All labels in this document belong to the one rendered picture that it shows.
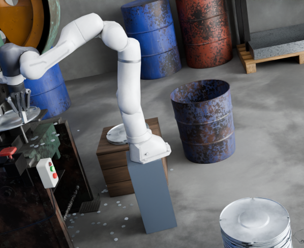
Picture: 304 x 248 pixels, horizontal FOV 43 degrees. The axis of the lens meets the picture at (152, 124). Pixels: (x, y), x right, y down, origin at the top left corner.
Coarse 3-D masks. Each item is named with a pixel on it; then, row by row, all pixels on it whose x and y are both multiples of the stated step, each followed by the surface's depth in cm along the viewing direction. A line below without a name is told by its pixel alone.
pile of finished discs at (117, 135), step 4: (120, 124) 268; (112, 128) 265; (116, 128) 264; (120, 128) 263; (124, 128) 260; (148, 128) 252; (108, 132) 261; (112, 132) 260; (116, 132) 258; (120, 132) 256; (124, 132) 254; (108, 136) 255; (112, 136) 254; (116, 136) 253; (120, 136) 251; (124, 136) 250; (108, 140) 251; (112, 140) 249; (116, 140) 247; (120, 140) 246; (124, 140) 247; (116, 144) 246; (120, 144) 244
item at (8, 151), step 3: (9, 147) 174; (12, 147) 173; (15, 147) 173; (3, 150) 172; (6, 150) 172; (9, 150) 171; (12, 150) 170; (15, 150) 172; (0, 153) 170; (3, 153) 170; (6, 153) 169; (9, 153) 169; (12, 153) 170; (0, 156) 170; (9, 156) 172
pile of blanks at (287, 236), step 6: (252, 198) 176; (288, 228) 156; (222, 234) 163; (282, 234) 152; (288, 234) 156; (228, 240) 159; (234, 240) 155; (276, 240) 151; (282, 240) 155; (288, 240) 158; (228, 246) 162; (234, 246) 157; (240, 246) 155; (246, 246) 154; (252, 246) 152; (258, 246) 151; (264, 246) 151; (270, 246) 152; (276, 246) 153; (282, 246) 156; (288, 246) 159
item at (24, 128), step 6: (42, 114) 199; (36, 120) 194; (18, 126) 198; (24, 126) 202; (12, 132) 200; (18, 132) 200; (24, 132) 201; (30, 132) 207; (24, 138) 201; (30, 138) 206
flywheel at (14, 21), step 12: (0, 0) 212; (24, 0) 211; (36, 0) 207; (0, 12) 215; (12, 12) 214; (24, 12) 214; (36, 12) 210; (48, 12) 217; (0, 24) 218; (12, 24) 217; (24, 24) 217; (36, 24) 213; (48, 24) 221; (12, 36) 220; (24, 36) 220; (36, 36) 216; (36, 48) 220
